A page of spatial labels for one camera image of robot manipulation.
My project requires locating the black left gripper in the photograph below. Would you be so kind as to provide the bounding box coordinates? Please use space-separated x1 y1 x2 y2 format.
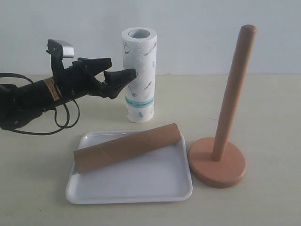
50 56 137 104

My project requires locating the white printed paper towel roll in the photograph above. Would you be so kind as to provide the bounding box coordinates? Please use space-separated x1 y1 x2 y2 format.
121 27 157 123

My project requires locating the brown cardboard tube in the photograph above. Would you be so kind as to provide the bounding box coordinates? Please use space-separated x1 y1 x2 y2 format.
73 123 181 174

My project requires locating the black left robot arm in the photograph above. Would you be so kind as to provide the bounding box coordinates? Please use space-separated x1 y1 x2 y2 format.
0 57 137 131

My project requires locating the wooden paper towel holder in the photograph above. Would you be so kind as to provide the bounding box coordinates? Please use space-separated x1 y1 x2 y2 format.
189 24 257 188

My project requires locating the white rectangular plastic tray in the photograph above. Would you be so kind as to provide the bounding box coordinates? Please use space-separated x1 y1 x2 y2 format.
65 136 193 204

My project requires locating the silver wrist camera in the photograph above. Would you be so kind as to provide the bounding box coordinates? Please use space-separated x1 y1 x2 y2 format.
47 39 74 60

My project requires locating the black cable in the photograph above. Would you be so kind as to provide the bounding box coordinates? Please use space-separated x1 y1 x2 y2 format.
0 72 80 136

